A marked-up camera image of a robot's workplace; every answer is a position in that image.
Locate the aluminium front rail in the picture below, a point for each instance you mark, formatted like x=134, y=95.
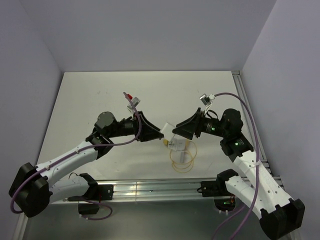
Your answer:
x=150, y=190

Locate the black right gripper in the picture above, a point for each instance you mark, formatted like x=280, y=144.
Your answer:
x=195, y=123

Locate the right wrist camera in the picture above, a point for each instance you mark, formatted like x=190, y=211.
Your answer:
x=207, y=100

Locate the yellow dual USB charger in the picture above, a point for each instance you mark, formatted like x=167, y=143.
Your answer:
x=165, y=142

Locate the aluminium right rail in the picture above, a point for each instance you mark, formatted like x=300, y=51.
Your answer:
x=249, y=119

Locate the aluminium rail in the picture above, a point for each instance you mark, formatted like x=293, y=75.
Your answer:
x=249, y=119
x=150, y=190

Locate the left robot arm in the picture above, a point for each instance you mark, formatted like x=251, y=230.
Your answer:
x=95, y=146

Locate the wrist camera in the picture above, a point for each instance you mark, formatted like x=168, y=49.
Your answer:
x=207, y=100
x=133, y=102

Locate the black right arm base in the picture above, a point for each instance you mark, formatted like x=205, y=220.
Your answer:
x=213, y=188

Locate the white cube socket adapter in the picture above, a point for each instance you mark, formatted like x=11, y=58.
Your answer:
x=177, y=144

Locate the white USB charger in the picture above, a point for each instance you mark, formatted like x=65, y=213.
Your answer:
x=182, y=157
x=167, y=131

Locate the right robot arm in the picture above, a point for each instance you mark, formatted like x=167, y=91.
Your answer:
x=278, y=213

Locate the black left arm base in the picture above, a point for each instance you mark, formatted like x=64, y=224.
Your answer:
x=100, y=192

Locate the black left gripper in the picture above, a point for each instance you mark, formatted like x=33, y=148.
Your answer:
x=149, y=132

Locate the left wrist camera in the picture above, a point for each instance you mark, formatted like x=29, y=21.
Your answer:
x=133, y=102

